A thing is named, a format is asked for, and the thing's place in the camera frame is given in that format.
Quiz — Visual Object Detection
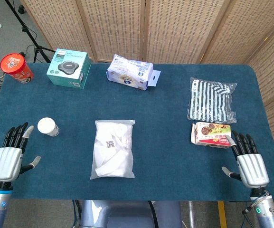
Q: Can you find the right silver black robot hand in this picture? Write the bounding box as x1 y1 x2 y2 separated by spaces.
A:
221 130 270 190

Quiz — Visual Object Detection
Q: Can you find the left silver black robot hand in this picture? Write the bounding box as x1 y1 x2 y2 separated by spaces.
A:
0 122 42 183

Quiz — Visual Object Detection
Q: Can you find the small white paper cup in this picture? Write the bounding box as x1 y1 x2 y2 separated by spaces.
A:
37 117 60 137

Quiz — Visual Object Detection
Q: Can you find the cookie carton box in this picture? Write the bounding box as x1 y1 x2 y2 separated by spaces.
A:
190 122 232 149

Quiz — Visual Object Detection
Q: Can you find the red instant noodle cup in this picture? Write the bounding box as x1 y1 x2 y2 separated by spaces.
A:
0 53 35 85

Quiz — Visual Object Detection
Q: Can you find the teal speaker product box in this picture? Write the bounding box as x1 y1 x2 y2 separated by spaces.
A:
46 48 92 90

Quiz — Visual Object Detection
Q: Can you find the metal table leg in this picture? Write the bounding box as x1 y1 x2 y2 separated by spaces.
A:
188 201 196 228

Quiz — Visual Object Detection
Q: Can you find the striped cloth in clear bag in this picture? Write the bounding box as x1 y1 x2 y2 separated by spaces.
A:
187 77 237 124

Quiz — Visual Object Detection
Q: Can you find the blue table mat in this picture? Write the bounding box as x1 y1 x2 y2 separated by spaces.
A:
0 62 274 202

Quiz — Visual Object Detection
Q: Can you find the white garment in zip bag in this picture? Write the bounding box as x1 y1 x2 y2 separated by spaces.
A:
90 119 136 180

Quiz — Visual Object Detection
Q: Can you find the grey robot torso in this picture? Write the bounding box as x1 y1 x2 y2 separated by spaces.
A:
79 200 182 228

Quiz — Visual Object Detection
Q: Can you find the black tripod stand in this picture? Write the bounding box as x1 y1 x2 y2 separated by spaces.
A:
5 0 57 64

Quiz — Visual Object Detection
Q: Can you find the lavender tissue pack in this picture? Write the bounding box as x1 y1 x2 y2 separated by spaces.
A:
106 54 161 91

